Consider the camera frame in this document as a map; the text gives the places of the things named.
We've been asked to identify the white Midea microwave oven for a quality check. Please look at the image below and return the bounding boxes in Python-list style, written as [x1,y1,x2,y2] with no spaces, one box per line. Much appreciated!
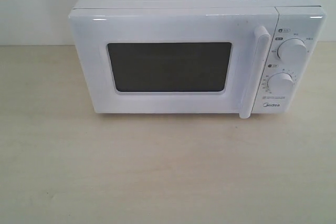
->
[71,0,325,114]

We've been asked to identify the white microwave door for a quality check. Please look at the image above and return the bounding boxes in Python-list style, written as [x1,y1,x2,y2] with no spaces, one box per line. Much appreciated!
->
[69,7,279,119]

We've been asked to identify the lower white timer knob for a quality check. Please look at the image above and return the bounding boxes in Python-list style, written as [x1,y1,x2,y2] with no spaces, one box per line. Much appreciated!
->
[267,72,294,95]

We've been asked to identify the upper white control knob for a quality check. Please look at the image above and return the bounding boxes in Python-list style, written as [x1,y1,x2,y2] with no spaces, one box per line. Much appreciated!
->
[277,38,308,65]

